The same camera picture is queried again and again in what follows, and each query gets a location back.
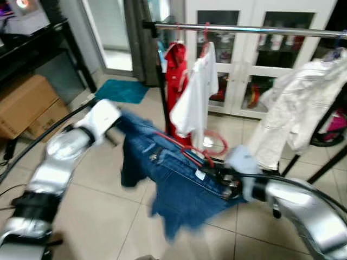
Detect thin red clothes hanger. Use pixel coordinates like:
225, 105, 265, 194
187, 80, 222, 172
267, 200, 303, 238
201, 22, 212, 57
172, 23, 184, 47

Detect black clothes rack silver rail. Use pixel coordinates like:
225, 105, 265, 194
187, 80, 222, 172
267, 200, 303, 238
142, 19, 347, 186

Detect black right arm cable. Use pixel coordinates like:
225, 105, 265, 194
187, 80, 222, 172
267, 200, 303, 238
239, 172, 347, 215

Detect blue denim jeans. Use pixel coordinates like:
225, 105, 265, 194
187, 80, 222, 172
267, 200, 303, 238
117, 110, 246, 241

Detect white glass door cabinet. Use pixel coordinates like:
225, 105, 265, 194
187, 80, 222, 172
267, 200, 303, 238
183, 0, 339, 120

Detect dark grey curtain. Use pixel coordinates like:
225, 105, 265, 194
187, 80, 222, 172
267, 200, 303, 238
124, 0, 163, 87

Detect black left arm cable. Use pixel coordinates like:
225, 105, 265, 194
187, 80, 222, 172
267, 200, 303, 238
0, 99, 99, 182

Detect white shirt black red print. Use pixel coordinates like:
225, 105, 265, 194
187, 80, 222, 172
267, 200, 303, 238
170, 42, 220, 152

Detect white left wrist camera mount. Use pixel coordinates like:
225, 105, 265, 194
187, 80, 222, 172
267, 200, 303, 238
76, 99, 121, 142

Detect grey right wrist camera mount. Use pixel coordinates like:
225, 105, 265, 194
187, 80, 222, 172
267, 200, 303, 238
224, 145, 262, 202

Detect purple clothes hanger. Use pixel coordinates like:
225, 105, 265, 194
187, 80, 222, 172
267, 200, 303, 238
331, 31, 345, 59

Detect white desktop device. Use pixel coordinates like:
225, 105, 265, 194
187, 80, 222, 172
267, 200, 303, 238
0, 0, 50, 36

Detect brown cardboard box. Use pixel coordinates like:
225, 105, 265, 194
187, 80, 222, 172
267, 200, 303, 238
0, 73, 71, 140

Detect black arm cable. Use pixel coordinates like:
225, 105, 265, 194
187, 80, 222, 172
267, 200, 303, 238
0, 99, 99, 182
239, 172, 347, 215

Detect teal floor mat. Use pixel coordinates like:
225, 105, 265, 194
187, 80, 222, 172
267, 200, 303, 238
95, 79, 150, 105

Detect pink and black toy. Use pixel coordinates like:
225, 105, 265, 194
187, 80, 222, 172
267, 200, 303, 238
324, 108, 347, 142

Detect red polo shirt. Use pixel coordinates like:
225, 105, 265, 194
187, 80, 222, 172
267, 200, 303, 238
164, 42, 191, 147

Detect black desk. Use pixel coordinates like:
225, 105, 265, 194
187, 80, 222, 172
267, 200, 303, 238
0, 19, 98, 93

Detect white pants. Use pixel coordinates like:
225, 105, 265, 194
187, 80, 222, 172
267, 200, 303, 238
247, 50, 347, 171

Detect white framed glass door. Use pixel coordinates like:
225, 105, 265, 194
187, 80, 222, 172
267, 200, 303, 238
81, 0, 135, 76

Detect red plastic clothes hanger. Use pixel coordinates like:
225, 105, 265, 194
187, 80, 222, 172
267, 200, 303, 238
153, 129, 230, 170

